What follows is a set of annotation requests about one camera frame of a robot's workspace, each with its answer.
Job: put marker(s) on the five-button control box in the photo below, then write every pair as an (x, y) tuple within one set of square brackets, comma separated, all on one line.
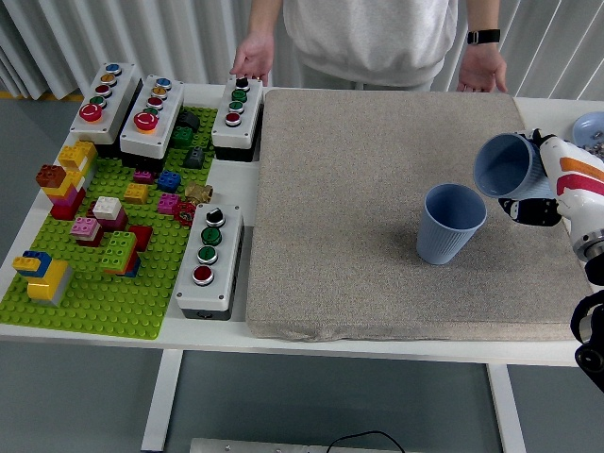
[(120, 96), (172, 101)]

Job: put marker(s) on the person's left hand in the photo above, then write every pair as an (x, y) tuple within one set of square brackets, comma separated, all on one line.
[(483, 66)]

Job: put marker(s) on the yellow white grey brick stack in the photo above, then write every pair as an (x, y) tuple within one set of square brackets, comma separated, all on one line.
[(75, 153)]

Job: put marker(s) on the grey-brown fabric mat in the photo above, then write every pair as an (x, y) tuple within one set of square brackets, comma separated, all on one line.
[(354, 189)]

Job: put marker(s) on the green studded baseplate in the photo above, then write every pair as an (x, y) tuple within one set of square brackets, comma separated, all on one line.
[(94, 307)]

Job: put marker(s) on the pink brick on red stack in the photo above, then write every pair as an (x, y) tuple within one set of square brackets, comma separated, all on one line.
[(85, 229)]

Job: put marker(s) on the white brick on maroon stack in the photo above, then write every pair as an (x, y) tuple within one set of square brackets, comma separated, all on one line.
[(107, 207)]

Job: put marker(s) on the four-control selector switch box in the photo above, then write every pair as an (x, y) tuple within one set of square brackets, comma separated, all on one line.
[(250, 108), (229, 255)]

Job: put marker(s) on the person's right forearm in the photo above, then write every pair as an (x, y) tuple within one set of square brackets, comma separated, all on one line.
[(266, 16)]

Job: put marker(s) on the brass valve red handwheel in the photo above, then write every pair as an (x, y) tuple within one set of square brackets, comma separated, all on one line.
[(198, 191)]

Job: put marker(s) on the yellow toy brick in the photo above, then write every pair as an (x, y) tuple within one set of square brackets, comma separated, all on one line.
[(136, 193)]

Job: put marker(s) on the pile of metal nuts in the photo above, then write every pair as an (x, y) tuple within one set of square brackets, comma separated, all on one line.
[(597, 145)]

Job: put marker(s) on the white table leg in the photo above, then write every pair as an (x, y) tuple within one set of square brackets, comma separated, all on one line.
[(507, 410), (160, 401)]

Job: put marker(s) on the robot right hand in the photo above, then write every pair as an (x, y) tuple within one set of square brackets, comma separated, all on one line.
[(575, 184)]

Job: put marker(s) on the dark green toy brick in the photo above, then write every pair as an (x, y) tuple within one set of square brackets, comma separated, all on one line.
[(181, 137)]

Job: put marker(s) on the person's right hand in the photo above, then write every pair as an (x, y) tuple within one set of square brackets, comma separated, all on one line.
[(257, 54)]

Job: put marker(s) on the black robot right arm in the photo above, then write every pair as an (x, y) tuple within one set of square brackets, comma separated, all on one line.
[(594, 271)]

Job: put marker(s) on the blue plate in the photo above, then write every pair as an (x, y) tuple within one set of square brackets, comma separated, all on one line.
[(585, 126)]

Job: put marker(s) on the blue toy brick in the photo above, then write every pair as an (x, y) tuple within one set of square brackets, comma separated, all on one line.
[(167, 181)]

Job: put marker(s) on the white vertical blinds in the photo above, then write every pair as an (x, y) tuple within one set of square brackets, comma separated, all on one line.
[(141, 42)]

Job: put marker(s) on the green orange blue brick stack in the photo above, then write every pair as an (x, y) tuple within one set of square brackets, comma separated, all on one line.
[(118, 245)]

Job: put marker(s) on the blue ribbed cup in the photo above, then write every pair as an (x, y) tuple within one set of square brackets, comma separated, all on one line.
[(439, 240), (502, 162)]

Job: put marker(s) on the pink toy brick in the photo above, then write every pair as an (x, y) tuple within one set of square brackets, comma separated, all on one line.
[(167, 203)]

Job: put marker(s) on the brown yellow pink red brick tower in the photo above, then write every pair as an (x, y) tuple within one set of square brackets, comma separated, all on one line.
[(52, 175)]

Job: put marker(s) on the yellow blue brick duck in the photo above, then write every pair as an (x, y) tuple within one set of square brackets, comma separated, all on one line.
[(47, 283)]

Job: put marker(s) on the person's left forearm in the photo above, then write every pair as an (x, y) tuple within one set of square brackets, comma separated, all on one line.
[(481, 16)]

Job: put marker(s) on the red sloped toy brick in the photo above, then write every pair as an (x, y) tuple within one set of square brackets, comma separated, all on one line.
[(141, 236)]

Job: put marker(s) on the person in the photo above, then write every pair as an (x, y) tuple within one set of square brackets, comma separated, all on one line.
[(368, 38)]

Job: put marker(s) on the grey sloped toy brick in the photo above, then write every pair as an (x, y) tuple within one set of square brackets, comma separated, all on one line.
[(193, 158)]

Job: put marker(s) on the magenta toy brick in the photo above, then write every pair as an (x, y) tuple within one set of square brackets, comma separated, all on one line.
[(143, 177)]

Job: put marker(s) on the black wristwatch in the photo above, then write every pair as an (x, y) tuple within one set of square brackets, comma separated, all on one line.
[(483, 37)]

